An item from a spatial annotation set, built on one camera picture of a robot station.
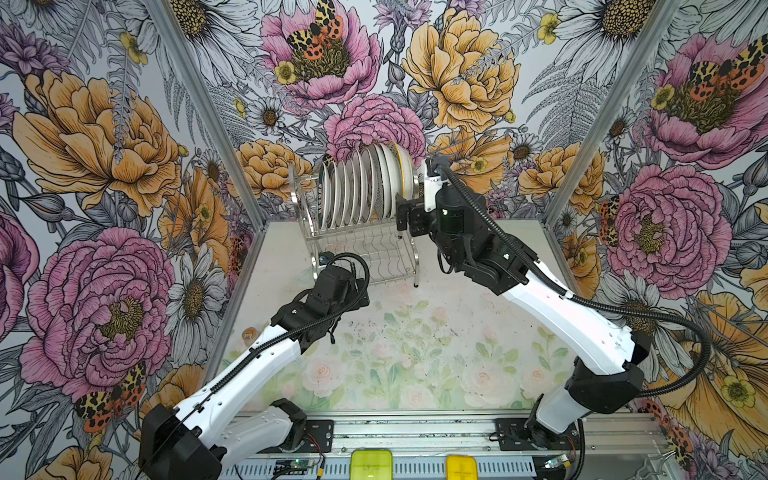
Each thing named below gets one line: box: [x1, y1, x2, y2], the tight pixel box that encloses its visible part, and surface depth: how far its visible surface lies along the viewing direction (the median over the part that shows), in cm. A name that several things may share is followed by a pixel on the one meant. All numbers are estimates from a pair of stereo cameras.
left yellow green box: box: [350, 449, 393, 480], surface depth 71 cm
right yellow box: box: [445, 455, 478, 480], surface depth 71 cm
